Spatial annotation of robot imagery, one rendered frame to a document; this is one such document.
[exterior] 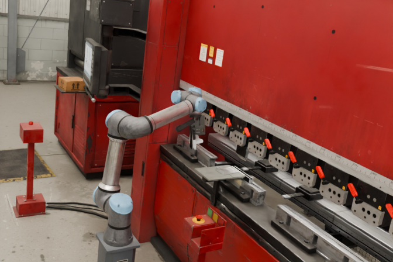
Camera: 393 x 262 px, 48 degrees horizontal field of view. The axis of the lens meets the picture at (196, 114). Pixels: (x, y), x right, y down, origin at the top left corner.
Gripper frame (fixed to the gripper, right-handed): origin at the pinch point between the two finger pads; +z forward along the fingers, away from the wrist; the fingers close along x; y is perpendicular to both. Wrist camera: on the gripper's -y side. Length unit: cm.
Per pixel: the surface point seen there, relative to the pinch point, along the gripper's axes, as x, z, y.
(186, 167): 59, 15, 5
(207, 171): 19.1, 14.5, 12.2
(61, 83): 195, -58, -100
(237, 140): 17.9, -4.4, 31.5
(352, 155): -64, 1, 64
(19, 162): 264, 23, -154
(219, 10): 32, -90, 24
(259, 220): -10, 39, 36
